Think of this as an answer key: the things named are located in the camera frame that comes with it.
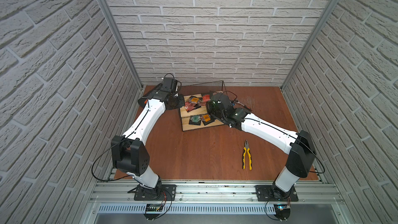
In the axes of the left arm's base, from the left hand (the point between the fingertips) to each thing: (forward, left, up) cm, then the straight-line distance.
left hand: (184, 99), depth 85 cm
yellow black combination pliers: (-21, -36, -19) cm, 46 cm away
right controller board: (-50, -48, -21) cm, 73 cm away
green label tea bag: (-2, -6, -18) cm, 19 cm away
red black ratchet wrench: (+15, -36, -19) cm, 43 cm away
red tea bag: (-2, -3, -4) cm, 5 cm away
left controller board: (-48, +13, -24) cm, 55 cm away
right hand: (-4, -11, +3) cm, 12 cm away
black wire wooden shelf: (-5, -5, -6) cm, 10 cm away
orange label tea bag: (+1, -7, -2) cm, 7 cm away
